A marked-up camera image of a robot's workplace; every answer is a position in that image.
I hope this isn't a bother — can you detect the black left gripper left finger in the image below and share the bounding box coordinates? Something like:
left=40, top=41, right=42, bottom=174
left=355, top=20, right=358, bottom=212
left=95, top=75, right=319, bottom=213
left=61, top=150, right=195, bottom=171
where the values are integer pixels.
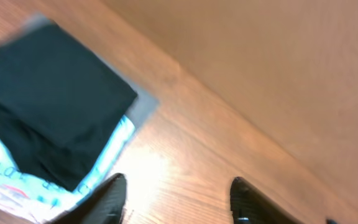
left=49, top=173, right=127, bottom=224

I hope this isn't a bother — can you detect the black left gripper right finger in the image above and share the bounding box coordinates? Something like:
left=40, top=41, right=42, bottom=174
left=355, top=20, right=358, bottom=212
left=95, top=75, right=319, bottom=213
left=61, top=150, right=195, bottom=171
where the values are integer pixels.
left=230, top=177, right=300, bottom=224

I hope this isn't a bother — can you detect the black t-shirt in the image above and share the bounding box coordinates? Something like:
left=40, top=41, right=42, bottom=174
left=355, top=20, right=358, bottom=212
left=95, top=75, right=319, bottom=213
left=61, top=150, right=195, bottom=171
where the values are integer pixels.
left=0, top=24, right=137, bottom=191

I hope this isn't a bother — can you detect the light blue folded shirt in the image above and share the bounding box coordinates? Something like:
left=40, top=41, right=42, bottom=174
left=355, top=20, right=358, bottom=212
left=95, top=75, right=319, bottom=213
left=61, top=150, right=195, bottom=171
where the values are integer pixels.
left=0, top=116, right=135, bottom=223

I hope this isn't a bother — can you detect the grey folded garment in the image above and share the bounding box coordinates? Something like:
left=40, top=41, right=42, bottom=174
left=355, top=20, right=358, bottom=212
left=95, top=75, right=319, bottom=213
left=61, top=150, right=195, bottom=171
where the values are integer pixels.
left=0, top=14, right=159, bottom=129

